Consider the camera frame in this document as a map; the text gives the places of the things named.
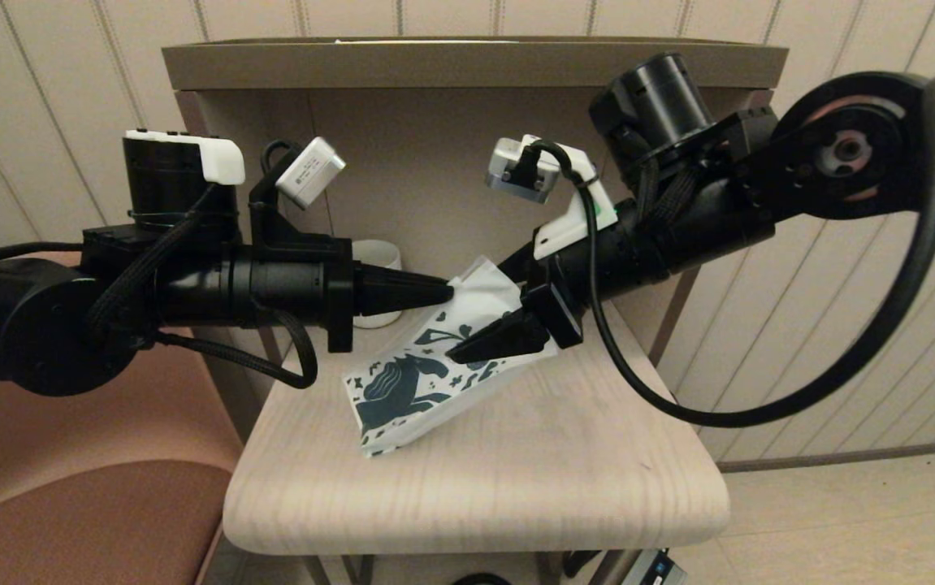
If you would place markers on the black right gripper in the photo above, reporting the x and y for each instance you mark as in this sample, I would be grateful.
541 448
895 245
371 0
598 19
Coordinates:
605 264

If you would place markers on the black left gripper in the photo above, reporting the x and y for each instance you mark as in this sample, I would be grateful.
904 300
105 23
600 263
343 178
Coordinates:
288 284

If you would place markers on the white horse print pouch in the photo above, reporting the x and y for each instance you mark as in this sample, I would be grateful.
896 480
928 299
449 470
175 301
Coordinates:
402 390

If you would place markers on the white ribbed ceramic mug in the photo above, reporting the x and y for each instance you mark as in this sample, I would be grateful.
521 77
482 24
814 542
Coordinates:
378 253

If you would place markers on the beige wooden hutch desk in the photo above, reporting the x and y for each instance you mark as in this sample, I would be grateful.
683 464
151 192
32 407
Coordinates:
467 479

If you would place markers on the black round floor object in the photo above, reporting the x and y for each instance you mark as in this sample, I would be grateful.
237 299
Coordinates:
481 580

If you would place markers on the grey box with blue label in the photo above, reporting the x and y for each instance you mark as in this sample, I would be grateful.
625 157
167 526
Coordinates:
652 570

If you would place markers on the brown upholstered chair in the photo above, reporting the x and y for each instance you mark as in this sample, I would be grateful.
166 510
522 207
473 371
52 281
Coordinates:
69 520

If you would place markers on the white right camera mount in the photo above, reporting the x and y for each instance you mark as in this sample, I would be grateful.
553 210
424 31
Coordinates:
573 223

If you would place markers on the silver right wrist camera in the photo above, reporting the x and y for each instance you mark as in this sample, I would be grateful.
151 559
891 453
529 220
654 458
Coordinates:
512 175

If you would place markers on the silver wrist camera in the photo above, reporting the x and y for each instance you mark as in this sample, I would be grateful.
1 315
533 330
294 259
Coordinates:
512 175
311 172

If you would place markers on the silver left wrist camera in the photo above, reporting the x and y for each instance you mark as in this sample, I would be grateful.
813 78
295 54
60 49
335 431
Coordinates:
311 172

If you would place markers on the brown wall baseboard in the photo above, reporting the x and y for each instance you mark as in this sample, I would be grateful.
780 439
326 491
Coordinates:
865 453

